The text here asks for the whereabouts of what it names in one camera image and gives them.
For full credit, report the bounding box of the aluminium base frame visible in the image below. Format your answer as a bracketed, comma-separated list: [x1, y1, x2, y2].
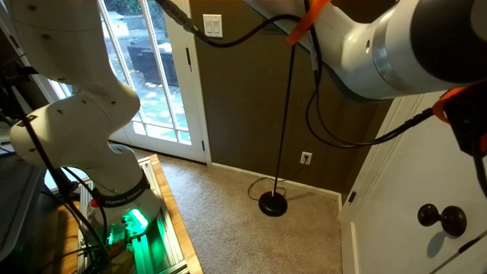
[75, 157, 189, 274]

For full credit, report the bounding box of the white panel door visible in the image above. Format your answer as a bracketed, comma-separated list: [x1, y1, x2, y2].
[338, 90, 487, 274]

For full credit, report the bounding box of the black floor lamp stand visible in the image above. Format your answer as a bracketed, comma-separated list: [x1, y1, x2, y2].
[257, 43, 298, 219]

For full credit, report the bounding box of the thin black lamp cord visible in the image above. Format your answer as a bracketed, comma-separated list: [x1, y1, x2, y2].
[247, 175, 286, 203]

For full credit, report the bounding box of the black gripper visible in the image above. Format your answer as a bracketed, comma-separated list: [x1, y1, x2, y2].
[446, 82, 487, 157]

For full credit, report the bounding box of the dark grey equipment box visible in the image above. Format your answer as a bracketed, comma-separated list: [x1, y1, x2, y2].
[0, 161, 47, 260]

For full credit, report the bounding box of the thin black rod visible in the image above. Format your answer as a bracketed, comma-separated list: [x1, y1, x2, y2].
[428, 228, 487, 274]

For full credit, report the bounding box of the dark round door knob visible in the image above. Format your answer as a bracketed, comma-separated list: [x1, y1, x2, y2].
[417, 203, 469, 239]

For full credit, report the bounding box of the black base cable bundle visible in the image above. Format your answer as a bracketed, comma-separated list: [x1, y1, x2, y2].
[20, 114, 113, 274]

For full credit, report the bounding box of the white baseboard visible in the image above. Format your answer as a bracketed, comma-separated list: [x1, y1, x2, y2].
[210, 161, 344, 206]

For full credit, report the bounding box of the white wall light switch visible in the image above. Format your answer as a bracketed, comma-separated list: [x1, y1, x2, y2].
[201, 12, 224, 40]

